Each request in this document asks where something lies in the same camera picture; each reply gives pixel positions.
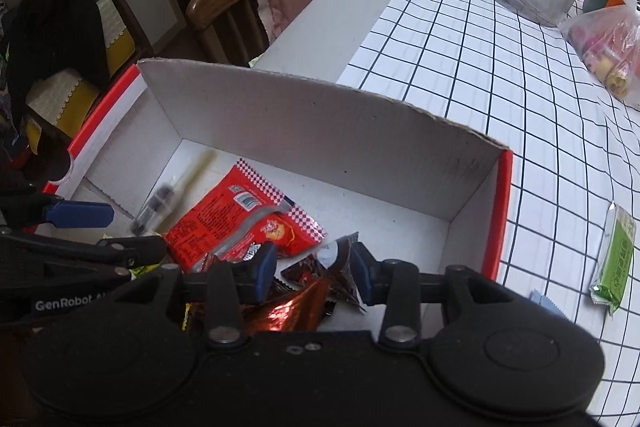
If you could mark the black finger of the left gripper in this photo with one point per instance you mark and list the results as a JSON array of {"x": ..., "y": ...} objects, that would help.
[{"x": 134, "y": 251}]

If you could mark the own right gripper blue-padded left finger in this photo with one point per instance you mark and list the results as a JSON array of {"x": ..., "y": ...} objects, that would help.
[{"x": 225, "y": 287}]

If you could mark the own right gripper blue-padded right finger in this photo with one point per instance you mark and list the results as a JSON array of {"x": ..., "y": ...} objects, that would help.
[{"x": 401, "y": 288}]

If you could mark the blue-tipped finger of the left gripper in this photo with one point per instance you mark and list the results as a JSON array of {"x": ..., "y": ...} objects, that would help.
[{"x": 49, "y": 209}]

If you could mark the brown triangular snack packet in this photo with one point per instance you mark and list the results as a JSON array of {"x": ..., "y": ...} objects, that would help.
[{"x": 331, "y": 261}]

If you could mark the red foil snack packet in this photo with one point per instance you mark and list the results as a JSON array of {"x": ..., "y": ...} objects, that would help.
[{"x": 264, "y": 307}]

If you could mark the light blue snack packet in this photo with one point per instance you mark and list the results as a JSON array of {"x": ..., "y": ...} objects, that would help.
[{"x": 545, "y": 303}]

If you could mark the green snack bar packet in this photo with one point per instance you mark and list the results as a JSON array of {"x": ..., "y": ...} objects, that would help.
[{"x": 616, "y": 251}]

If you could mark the chocolate lollipop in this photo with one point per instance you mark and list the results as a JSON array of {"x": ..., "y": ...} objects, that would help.
[{"x": 166, "y": 197}]

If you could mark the red orange snack bag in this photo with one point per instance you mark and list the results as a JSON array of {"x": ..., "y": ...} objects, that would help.
[{"x": 235, "y": 218}]

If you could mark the yellow white cushioned chair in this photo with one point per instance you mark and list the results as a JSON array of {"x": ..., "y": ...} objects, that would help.
[{"x": 65, "y": 100}]

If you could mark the red and white cardboard box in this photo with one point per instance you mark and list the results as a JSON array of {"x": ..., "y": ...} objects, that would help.
[{"x": 413, "y": 186}]

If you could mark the black jacket on chair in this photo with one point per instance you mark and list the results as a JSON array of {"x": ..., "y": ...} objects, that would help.
[{"x": 48, "y": 36}]

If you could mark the wooden chair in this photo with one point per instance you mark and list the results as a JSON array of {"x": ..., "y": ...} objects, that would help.
[{"x": 229, "y": 31}]

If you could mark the black grid white tablecloth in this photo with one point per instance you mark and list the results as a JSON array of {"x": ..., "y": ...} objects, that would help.
[{"x": 575, "y": 153}]

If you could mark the pink clear plastic bag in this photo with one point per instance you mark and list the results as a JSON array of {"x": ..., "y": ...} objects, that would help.
[{"x": 607, "y": 42}]

